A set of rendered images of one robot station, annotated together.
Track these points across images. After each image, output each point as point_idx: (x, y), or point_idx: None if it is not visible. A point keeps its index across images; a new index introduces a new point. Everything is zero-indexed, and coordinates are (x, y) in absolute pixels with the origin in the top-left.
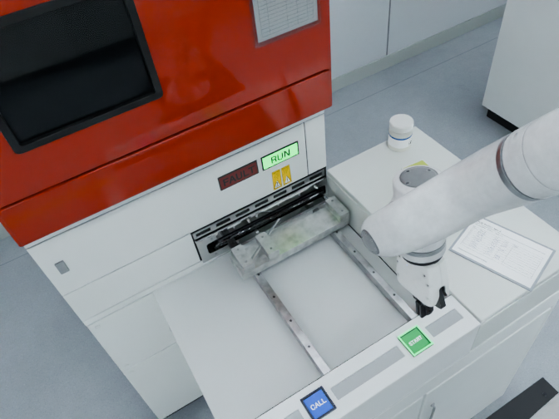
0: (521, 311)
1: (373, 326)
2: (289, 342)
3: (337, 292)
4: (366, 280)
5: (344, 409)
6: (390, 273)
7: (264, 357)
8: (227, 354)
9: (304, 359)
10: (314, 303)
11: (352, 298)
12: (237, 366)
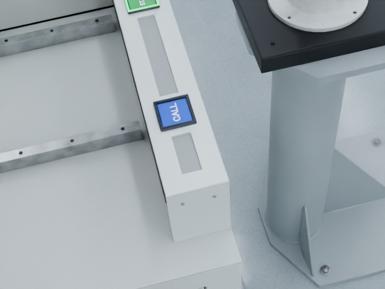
0: None
1: (78, 71)
2: (47, 171)
3: (5, 96)
4: (8, 59)
5: (192, 88)
6: (14, 31)
7: (54, 209)
8: (22, 258)
9: (83, 159)
10: (5, 127)
11: (24, 81)
12: (48, 248)
